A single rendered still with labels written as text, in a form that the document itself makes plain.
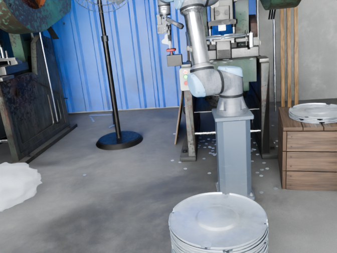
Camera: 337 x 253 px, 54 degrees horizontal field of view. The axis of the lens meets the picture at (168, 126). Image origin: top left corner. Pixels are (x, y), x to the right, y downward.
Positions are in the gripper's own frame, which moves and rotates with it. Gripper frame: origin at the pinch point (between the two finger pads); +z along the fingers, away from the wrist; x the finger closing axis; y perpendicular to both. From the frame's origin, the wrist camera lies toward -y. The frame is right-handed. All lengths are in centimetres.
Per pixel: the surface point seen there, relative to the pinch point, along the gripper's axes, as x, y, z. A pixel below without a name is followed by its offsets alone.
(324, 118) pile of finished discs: 47, -80, 37
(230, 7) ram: -14.5, -38.6, -20.2
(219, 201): 118, -26, 41
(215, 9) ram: -11.5, -29.3, -19.8
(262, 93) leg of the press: 7, -55, 32
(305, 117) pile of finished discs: 40, -73, 39
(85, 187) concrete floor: 43, 55, 76
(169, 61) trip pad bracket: 3.0, 1.2, 8.9
